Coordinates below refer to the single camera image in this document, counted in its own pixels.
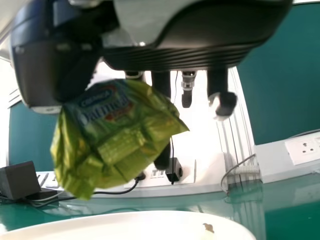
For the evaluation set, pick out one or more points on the yellow-green biscuit packet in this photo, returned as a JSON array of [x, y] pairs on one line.
[[112, 140]]

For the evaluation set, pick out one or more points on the small white socket plate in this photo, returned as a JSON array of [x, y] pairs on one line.
[[52, 182], [42, 178]]

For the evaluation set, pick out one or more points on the white plate brown leaf pattern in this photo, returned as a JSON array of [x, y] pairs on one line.
[[125, 225]]

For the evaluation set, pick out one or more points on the black power adapter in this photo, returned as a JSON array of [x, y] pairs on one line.
[[176, 170]]

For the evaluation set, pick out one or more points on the white double socket panel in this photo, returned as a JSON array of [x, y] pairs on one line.
[[188, 175]]

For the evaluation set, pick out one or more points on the white socket strip box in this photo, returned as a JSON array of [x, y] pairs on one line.
[[302, 150]]

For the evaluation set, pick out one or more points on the large black box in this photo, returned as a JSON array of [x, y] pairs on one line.
[[17, 180]]

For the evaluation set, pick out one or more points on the small flat black box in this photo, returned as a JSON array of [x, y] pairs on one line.
[[42, 193]]

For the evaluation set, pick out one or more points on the aluminium partition post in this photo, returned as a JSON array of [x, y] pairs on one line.
[[237, 135]]

